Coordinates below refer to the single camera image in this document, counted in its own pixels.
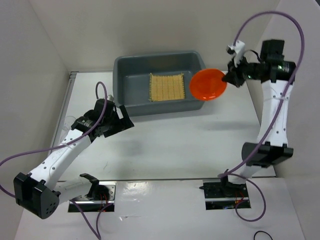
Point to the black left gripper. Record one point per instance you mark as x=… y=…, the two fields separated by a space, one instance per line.
x=122 y=124

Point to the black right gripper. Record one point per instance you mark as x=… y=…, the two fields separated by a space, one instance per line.
x=232 y=75

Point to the orange round plate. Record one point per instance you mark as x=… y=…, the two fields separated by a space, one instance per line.
x=207 y=84

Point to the woven bamboo mat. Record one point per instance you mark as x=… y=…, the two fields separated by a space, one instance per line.
x=166 y=87

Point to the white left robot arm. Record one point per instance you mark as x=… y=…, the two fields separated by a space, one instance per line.
x=39 y=191

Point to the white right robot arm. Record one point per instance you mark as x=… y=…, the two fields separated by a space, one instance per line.
x=275 y=75

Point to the grey plastic bin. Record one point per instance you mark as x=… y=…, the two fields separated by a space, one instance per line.
x=131 y=81

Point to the clear plastic cup upper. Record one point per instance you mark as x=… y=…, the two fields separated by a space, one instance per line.
x=67 y=124

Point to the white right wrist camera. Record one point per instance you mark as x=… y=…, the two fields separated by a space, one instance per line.
x=236 y=49

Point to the aluminium table rail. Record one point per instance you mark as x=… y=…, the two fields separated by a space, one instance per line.
x=59 y=129

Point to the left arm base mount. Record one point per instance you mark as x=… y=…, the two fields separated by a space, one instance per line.
x=103 y=199

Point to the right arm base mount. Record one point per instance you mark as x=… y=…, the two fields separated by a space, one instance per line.
x=224 y=196

